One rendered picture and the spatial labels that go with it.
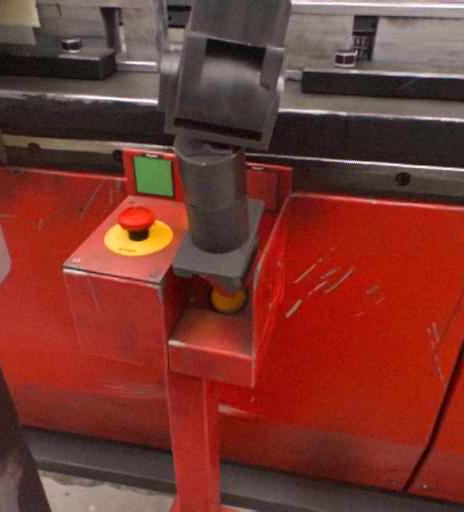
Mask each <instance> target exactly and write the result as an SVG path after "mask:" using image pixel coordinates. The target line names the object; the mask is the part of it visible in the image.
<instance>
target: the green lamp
mask: <svg viewBox="0 0 464 512"><path fill-rule="evenodd" d="M134 167H136V176H137V185H138V192H140V193H148V194H156V195H163V196H172V197H173V183H172V168H171V161H165V160H157V159H147V158H139V157H134Z"/></svg>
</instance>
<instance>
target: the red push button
mask: <svg viewBox="0 0 464 512"><path fill-rule="evenodd" d="M155 221H156V215H155V213H154V212H153V211H152V210H149V209H147V208H142V207H133V208H129V209H127V210H124V211H123V212H121V213H120V214H119V216H118V223H119V225H120V227H121V228H122V229H124V230H126V231H127V232H128V238H129V239H130V240H132V241H143V240H145V239H147V238H148V236H149V233H148V228H150V227H152V226H153V225H154V223H155Z"/></svg>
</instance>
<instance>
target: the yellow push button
mask: <svg viewBox="0 0 464 512"><path fill-rule="evenodd" d="M211 299H212V303H213V305H214V306H215V308H217V309H218V310H219V311H222V312H232V311H235V310H237V309H238V308H239V307H240V306H242V305H243V303H244V301H245V290H243V291H239V292H236V294H235V295H234V297H228V296H222V295H220V294H219V293H218V292H217V290H216V289H215V288H213V291H212V294H211Z"/></svg>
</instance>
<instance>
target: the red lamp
mask: <svg viewBox="0 0 464 512"><path fill-rule="evenodd" d="M276 186H278V174H271V173H263V172H254V171H247V188H248V198H251V199H258V200H263V201H264V203H265V210H273V211H275V206H276Z"/></svg>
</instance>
